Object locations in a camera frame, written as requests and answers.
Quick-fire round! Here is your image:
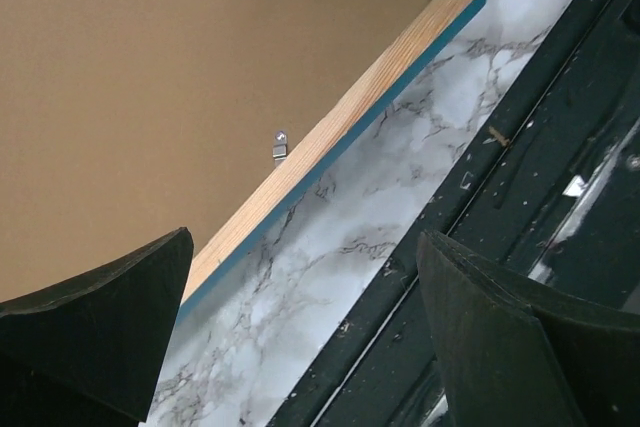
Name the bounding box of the brown backing board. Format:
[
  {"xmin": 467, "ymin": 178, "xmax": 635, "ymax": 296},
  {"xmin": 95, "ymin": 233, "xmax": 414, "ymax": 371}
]
[{"xmin": 1, "ymin": 0, "xmax": 430, "ymax": 300}]

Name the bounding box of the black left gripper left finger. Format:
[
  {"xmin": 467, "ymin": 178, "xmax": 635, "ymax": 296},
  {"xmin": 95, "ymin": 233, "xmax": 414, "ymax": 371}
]
[{"xmin": 1, "ymin": 227, "xmax": 194, "ymax": 426}]

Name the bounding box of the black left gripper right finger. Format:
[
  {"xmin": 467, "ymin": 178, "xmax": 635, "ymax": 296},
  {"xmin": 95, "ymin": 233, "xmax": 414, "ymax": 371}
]
[{"xmin": 417, "ymin": 231, "xmax": 639, "ymax": 426}]

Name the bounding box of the blue wooden picture frame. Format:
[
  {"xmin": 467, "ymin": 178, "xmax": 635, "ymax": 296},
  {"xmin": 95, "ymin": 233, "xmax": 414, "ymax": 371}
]
[{"xmin": 182, "ymin": 0, "xmax": 486, "ymax": 308}]

